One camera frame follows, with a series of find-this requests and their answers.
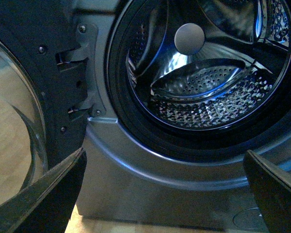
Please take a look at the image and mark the grey front-load washing machine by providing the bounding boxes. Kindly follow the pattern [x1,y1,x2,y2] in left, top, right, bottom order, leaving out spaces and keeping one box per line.
[74,0,291,232]

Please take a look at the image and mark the stainless steel washer drum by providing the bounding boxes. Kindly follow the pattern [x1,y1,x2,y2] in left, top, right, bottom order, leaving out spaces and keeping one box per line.
[125,0,291,131]

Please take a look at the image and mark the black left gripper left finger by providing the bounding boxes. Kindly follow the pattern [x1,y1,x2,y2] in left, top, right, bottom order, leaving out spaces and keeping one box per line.
[0,148,87,233]

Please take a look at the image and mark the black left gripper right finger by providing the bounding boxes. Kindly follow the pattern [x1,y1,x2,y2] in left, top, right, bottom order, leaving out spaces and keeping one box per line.
[243,150,291,233]

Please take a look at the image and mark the washing machine glass door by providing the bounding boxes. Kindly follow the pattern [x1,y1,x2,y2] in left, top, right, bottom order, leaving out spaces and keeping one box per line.
[0,0,89,206]

